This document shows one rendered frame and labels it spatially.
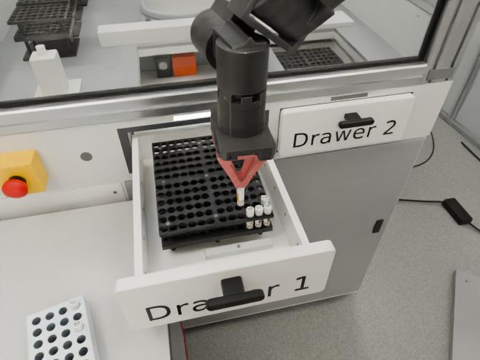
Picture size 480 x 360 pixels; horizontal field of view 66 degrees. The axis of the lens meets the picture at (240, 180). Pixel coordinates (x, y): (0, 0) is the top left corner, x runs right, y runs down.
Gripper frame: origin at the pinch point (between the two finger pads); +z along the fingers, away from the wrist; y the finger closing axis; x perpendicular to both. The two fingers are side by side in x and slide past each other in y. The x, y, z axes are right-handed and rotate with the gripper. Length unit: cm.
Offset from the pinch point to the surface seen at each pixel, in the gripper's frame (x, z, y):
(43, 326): -30.7, 18.8, 6.4
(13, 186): -36.4, 9.0, -15.0
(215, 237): -3.9, 10.8, 0.8
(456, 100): 156, 74, -129
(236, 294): -2.9, 7.0, 13.4
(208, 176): -3.5, 7.4, -9.9
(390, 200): 48, 38, -26
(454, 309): 86, 92, -16
